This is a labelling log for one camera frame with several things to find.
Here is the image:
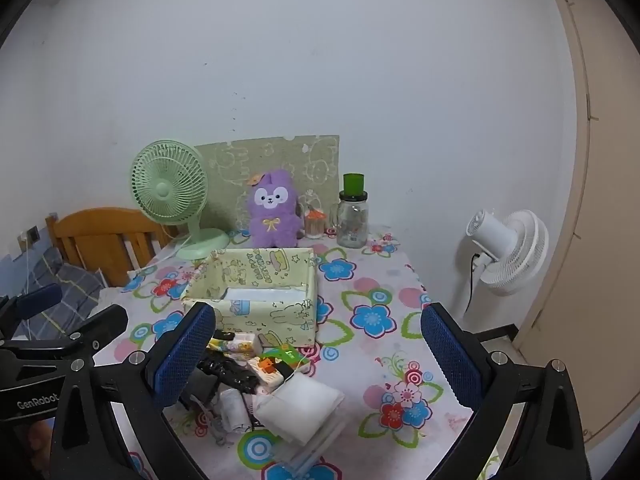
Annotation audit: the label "green desk fan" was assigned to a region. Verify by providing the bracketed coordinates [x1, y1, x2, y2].
[131, 140, 231, 261]

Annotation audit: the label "black plastic bag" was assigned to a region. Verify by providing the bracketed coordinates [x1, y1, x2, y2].
[196, 350, 258, 393]

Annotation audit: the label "green printed board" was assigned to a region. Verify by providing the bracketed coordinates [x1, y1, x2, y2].
[194, 135, 341, 233]

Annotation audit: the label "black fan cable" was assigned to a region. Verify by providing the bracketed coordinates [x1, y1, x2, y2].
[462, 252, 483, 316]

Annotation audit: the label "clear plastic bag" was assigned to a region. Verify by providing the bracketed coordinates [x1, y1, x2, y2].
[272, 415, 351, 478]

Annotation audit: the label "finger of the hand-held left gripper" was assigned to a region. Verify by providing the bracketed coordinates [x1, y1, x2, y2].
[0, 282, 63, 338]
[0, 304, 129, 376]

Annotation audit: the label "purple plush toy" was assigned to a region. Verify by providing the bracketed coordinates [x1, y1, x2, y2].
[247, 169, 303, 249]

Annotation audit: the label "yellow printed fabric storage box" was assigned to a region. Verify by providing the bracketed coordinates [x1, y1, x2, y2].
[181, 246, 319, 348]

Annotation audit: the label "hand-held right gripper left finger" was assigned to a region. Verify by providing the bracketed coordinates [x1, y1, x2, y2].
[50, 301, 217, 480]

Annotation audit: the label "green orange tissue pack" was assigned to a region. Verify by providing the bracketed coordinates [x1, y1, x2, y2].
[248, 344, 308, 386]

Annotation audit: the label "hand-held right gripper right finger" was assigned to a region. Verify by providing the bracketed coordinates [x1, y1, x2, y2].
[420, 302, 591, 480]

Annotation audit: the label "yellow snack packet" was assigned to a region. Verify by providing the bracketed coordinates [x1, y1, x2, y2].
[225, 332, 264, 361]

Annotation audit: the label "beige door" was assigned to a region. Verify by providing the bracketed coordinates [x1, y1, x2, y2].
[515, 0, 640, 461]

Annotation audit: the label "white fan cable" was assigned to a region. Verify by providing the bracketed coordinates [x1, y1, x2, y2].
[150, 237, 193, 266]

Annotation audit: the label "plaid pillow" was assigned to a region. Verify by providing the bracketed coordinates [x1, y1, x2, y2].
[0, 245, 106, 341]

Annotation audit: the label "glass jar with handle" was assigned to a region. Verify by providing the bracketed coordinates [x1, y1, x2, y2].
[328, 191, 371, 249]

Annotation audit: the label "floral tablecloth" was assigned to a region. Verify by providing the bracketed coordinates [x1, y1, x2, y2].
[82, 227, 501, 480]

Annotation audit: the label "white standing fan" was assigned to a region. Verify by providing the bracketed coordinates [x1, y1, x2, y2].
[466, 208, 549, 297]

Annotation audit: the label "cotton swab jar orange scissors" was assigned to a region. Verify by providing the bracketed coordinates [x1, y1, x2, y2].
[304, 207, 327, 240]

